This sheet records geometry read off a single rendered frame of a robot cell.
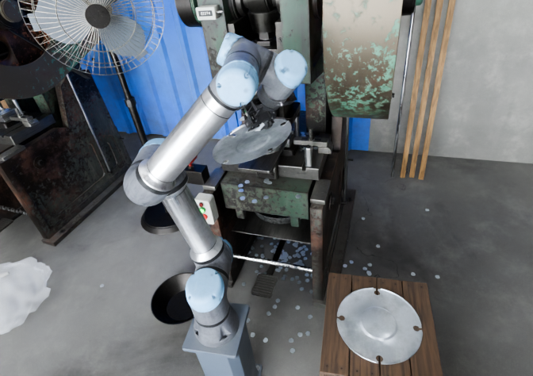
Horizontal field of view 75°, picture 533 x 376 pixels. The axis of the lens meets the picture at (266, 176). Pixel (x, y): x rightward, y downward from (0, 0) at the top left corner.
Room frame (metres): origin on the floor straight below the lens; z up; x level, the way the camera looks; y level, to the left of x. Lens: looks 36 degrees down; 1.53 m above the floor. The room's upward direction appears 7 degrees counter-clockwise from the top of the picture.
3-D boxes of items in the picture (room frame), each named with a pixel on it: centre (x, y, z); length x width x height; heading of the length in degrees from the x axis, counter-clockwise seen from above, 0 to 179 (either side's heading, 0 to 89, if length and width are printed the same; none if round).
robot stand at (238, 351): (0.68, 0.23, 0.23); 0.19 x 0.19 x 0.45; 75
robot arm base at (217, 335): (0.68, 0.23, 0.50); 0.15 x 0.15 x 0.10
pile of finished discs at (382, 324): (0.68, -0.33, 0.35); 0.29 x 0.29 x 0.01
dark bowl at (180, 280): (1.10, 0.50, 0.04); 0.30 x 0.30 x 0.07
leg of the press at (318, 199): (1.41, -0.37, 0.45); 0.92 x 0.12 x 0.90; 158
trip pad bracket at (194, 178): (1.29, 0.31, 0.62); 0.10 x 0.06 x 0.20; 68
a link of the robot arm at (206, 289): (0.69, 0.23, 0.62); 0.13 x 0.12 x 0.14; 174
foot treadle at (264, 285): (1.26, -0.02, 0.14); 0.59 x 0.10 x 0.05; 158
